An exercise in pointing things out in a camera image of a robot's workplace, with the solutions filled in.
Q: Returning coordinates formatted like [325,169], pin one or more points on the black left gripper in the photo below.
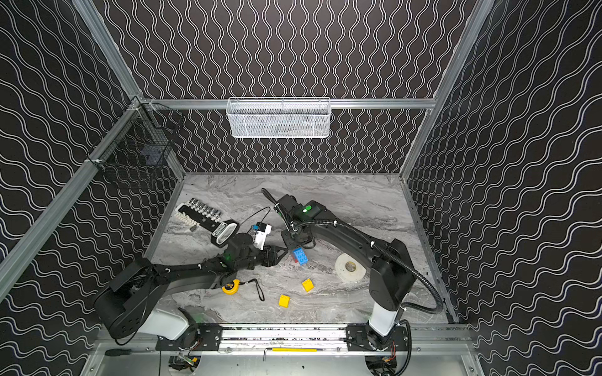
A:
[268,256]

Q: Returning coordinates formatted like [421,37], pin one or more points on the yellow lego brick front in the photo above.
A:
[284,301]

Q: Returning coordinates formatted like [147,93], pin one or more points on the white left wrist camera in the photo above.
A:
[260,232]

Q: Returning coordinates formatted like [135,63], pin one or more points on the white tape roll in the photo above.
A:
[349,270]

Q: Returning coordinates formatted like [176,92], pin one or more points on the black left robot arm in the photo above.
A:
[128,304]

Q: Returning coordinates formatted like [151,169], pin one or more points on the yellow small lego brick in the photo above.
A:
[308,285]

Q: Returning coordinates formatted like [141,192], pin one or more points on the light blue long lego brick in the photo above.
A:
[300,256]

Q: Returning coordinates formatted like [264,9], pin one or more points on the yellow tape measure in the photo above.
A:
[232,287]

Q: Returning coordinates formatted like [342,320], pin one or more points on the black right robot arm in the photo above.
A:
[391,272]

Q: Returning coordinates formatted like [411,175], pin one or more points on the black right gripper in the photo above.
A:
[289,244]

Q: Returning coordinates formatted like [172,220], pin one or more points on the white wire mesh basket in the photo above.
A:
[279,117]

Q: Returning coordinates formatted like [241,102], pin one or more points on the black socket set holder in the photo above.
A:
[198,214]

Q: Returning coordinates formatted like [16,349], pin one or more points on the black wire mesh basket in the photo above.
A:
[139,154]

